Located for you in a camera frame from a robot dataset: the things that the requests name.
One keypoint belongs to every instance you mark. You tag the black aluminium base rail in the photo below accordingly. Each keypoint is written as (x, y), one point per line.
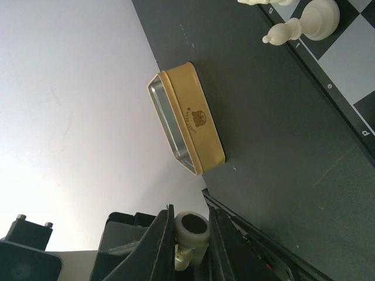
(282, 262)

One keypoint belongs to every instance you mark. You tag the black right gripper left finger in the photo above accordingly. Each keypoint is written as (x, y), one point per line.
(154, 257)

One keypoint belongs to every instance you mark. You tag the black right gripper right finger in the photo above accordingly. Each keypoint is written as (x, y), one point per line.
(231, 258)

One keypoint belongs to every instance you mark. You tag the gold rimmed metal tin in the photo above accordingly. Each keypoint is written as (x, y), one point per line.
(185, 116)

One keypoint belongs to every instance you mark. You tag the black grey chess board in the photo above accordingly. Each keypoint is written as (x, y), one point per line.
(343, 65)

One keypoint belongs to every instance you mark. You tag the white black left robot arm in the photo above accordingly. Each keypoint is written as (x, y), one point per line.
(23, 252)

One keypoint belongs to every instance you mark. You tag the white pawn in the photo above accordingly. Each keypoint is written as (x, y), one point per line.
(192, 235)

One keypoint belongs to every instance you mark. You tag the white chess bishop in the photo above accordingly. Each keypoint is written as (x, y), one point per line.
(319, 19)

